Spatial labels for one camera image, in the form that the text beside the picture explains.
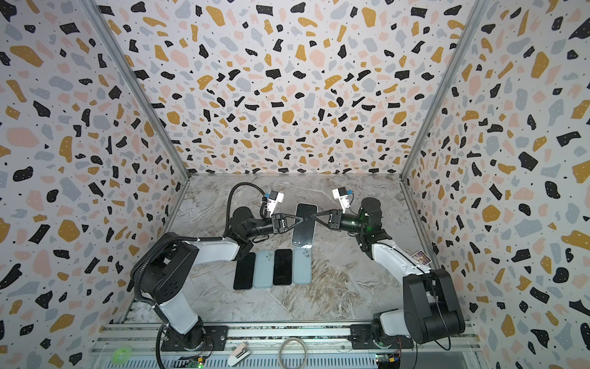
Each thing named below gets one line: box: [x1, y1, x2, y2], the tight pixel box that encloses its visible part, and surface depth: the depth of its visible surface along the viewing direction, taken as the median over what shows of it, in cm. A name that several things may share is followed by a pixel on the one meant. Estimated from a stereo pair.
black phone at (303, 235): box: [291, 202, 319, 247], surface depth 78 cm
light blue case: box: [253, 250, 276, 288], surface depth 90 cm
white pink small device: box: [227, 341, 251, 367], surface depth 71 cm
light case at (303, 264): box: [292, 245, 313, 285], surface depth 92 cm
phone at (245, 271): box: [232, 252, 256, 291], surface depth 89 cm
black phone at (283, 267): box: [272, 249, 293, 286], surface depth 92 cm
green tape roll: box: [111, 346, 133, 366], surface depth 72 cm
